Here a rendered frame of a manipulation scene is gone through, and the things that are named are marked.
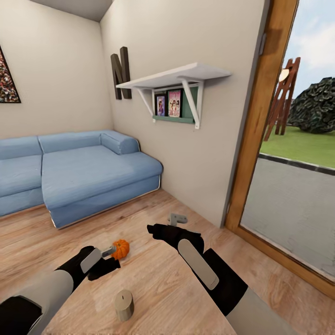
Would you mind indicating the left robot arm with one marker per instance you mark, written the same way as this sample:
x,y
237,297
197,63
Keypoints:
x,y
29,311

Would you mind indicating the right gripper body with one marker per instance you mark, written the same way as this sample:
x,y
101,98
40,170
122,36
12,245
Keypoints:
x,y
162,232

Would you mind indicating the pumpkin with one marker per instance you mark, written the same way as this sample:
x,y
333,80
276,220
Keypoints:
x,y
122,249

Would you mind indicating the pillar candle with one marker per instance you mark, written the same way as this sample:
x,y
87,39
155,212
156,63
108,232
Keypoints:
x,y
124,305

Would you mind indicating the sofa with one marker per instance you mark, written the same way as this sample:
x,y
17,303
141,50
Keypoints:
x,y
76,175

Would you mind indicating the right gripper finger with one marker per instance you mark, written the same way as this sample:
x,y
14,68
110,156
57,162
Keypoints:
x,y
150,229

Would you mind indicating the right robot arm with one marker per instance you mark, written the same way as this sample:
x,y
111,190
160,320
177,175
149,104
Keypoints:
x,y
244,309

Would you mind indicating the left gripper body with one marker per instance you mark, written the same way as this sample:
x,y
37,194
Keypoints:
x,y
108,266

